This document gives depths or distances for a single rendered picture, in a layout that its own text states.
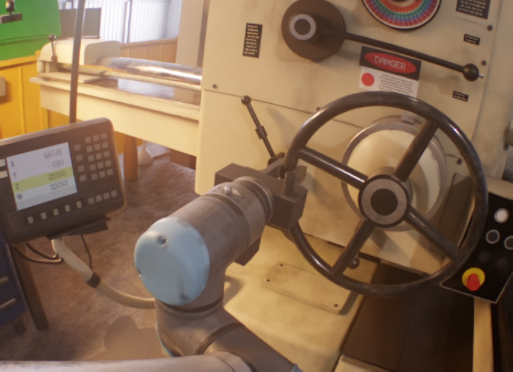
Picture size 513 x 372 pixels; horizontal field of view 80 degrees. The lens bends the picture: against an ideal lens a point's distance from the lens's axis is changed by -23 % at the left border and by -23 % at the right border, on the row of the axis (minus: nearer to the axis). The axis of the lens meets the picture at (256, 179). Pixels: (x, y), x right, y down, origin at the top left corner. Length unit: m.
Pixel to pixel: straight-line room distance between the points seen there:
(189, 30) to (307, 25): 1.13
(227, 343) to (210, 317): 0.05
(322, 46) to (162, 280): 0.59
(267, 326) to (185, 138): 0.74
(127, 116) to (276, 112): 0.87
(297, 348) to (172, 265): 0.96
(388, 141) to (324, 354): 0.80
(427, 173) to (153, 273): 0.52
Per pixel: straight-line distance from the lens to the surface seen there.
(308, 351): 1.31
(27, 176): 0.84
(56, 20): 4.55
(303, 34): 0.78
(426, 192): 0.74
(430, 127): 0.58
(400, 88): 0.81
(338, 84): 0.84
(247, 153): 0.97
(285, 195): 0.54
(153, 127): 1.54
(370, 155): 0.73
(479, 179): 0.60
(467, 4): 0.81
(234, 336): 0.45
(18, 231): 0.85
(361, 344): 1.31
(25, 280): 1.92
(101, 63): 1.82
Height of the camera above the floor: 1.56
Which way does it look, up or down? 25 degrees down
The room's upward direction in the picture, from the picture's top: 7 degrees clockwise
